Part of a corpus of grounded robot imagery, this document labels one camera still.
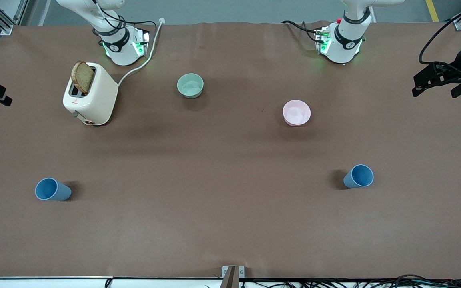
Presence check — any blue plastic cup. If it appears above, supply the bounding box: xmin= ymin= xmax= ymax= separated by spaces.
xmin=343 ymin=164 xmax=374 ymax=189
xmin=34 ymin=178 xmax=72 ymax=201

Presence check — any left arm base connector panel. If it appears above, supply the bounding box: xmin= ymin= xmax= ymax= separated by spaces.
xmin=315 ymin=27 xmax=332 ymax=55

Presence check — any brown bread slice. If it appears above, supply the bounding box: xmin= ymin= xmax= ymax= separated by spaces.
xmin=71 ymin=61 xmax=95 ymax=95

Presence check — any cream white toaster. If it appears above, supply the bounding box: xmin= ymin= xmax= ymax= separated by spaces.
xmin=62 ymin=62 xmax=119 ymax=126

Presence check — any pink bowl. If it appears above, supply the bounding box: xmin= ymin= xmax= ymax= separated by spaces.
xmin=282 ymin=100 xmax=311 ymax=127

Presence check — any mint green bowl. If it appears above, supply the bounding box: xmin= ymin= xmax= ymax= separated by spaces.
xmin=176 ymin=73 xmax=204 ymax=99

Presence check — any black left arm base cable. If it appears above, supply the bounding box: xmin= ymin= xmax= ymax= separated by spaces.
xmin=281 ymin=20 xmax=320 ymax=42

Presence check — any white toaster power cable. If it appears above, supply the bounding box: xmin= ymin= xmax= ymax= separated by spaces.
xmin=118 ymin=18 xmax=165 ymax=86

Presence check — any black cable bundle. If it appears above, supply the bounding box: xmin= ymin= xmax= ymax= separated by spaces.
xmin=239 ymin=274 xmax=461 ymax=288

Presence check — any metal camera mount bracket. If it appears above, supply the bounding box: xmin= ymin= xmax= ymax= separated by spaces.
xmin=222 ymin=265 xmax=245 ymax=288

